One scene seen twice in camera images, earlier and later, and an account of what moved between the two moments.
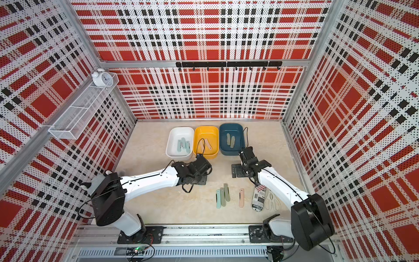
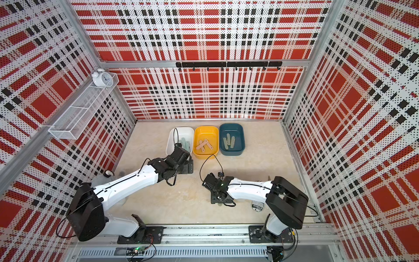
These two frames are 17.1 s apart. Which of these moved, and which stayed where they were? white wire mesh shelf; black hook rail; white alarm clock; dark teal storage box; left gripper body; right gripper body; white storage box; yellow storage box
Moved: left gripper body; right gripper body
Stayed: white storage box; black hook rail; dark teal storage box; white wire mesh shelf; white alarm clock; yellow storage box
